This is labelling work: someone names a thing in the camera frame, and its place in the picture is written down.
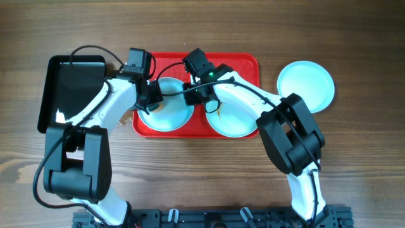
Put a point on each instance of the orange green sponge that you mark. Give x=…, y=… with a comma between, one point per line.
x=155, y=107

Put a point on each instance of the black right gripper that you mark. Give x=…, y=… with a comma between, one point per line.
x=192, y=99

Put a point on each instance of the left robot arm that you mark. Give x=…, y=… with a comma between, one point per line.
x=77, y=162

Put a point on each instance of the white plate top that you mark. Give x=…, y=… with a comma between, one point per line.
x=310, y=81

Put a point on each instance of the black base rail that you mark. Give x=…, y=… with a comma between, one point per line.
x=330, y=216

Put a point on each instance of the white plate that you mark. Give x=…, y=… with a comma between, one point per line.
x=229, y=120
x=310, y=81
x=173, y=112

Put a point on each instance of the black water basin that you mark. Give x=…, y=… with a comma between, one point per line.
x=71, y=84

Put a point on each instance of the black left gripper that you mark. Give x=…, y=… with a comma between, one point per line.
x=157, y=96

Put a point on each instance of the red plastic tray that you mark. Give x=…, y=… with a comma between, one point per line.
x=198, y=127

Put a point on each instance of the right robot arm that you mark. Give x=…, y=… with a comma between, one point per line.
x=290, y=135

